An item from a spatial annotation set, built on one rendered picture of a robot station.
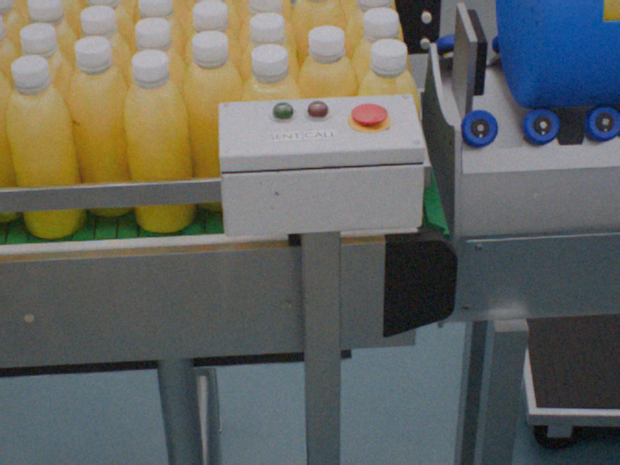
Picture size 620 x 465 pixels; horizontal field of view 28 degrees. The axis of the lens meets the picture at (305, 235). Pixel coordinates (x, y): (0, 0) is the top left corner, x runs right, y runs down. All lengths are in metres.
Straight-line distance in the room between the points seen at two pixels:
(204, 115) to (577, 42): 0.42
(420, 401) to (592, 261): 0.92
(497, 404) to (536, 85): 0.55
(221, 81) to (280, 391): 1.23
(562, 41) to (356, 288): 0.37
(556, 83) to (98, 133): 0.52
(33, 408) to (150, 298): 1.12
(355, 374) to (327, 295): 1.20
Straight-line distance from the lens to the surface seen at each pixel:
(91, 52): 1.36
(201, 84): 1.36
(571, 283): 1.67
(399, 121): 1.24
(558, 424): 2.30
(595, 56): 1.42
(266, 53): 1.33
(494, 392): 1.79
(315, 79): 1.37
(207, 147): 1.40
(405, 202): 1.24
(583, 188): 1.54
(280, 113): 1.23
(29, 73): 1.34
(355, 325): 1.48
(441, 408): 2.47
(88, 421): 2.49
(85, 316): 1.47
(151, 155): 1.36
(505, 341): 1.72
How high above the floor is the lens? 1.76
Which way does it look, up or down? 38 degrees down
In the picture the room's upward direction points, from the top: 1 degrees counter-clockwise
